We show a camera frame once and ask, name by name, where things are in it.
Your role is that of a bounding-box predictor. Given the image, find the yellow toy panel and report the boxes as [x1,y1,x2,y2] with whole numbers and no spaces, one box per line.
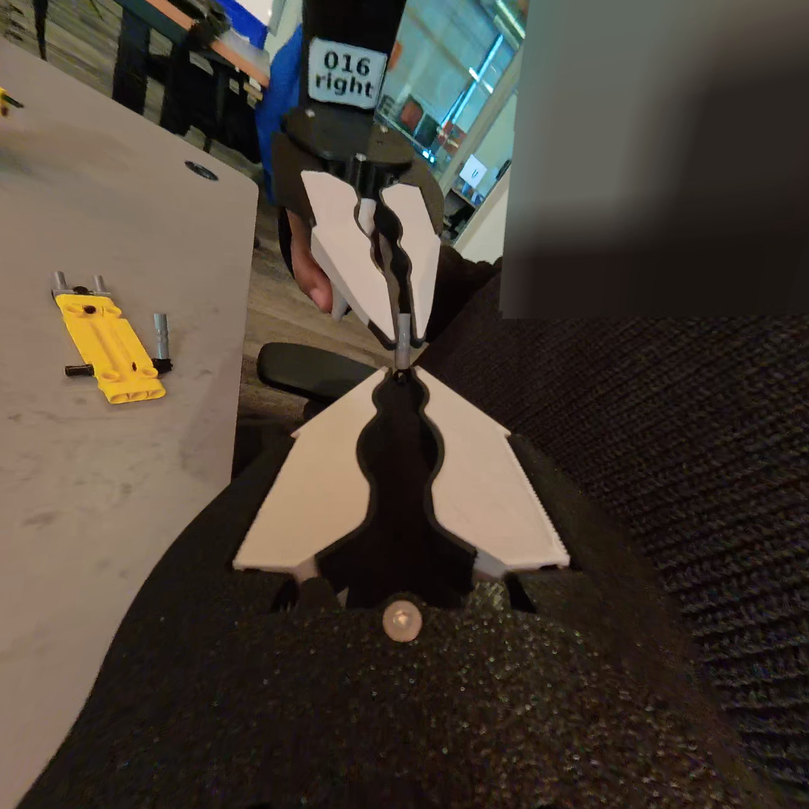
[51,271,168,405]

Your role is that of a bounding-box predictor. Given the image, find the blue jacket white stripes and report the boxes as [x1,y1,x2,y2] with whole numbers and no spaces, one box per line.
[254,25,305,206]

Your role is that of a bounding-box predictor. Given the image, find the black chair armrest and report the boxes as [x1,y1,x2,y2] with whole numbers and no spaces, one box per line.
[256,341,377,405]

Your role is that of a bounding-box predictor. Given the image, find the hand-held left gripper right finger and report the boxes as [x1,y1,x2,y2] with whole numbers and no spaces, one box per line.
[410,368,571,581]

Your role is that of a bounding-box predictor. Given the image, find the person's right hand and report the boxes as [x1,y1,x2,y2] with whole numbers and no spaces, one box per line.
[278,205,336,317]

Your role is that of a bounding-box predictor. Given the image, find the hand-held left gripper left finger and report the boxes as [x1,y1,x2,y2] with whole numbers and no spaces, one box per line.
[233,368,389,584]

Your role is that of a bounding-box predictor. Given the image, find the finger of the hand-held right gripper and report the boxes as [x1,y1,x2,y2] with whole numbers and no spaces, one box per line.
[300,171,396,348]
[373,182,443,348]

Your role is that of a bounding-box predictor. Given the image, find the black desk wooden edge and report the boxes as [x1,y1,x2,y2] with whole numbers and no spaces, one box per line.
[110,0,273,155]

